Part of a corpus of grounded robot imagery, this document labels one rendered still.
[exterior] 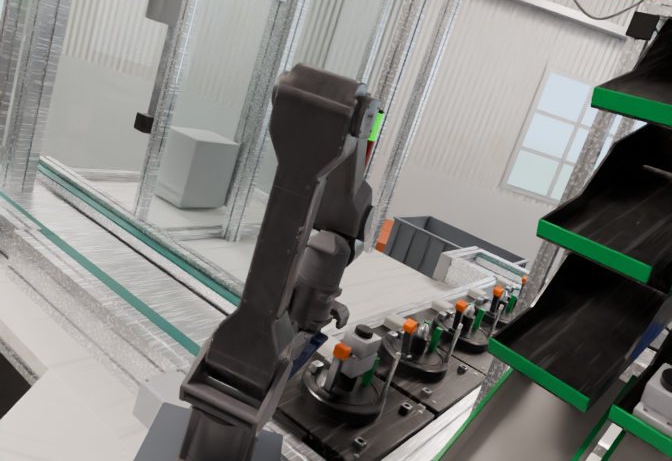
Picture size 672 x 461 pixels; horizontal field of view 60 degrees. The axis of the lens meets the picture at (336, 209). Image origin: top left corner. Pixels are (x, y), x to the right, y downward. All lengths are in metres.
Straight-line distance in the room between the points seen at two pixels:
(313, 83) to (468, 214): 4.67
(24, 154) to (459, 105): 3.86
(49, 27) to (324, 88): 1.19
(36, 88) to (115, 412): 0.90
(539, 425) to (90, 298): 0.76
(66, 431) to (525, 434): 0.64
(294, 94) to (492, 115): 4.58
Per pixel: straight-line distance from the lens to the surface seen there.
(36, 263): 1.27
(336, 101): 0.48
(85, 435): 0.96
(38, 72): 1.62
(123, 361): 1.06
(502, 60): 5.04
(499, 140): 5.08
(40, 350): 1.13
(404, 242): 2.96
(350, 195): 0.67
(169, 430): 0.66
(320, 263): 0.73
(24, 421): 0.98
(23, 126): 1.64
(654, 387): 0.72
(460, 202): 5.08
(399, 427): 0.97
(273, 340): 0.55
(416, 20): 1.07
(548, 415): 0.87
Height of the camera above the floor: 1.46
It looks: 13 degrees down
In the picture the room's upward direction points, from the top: 18 degrees clockwise
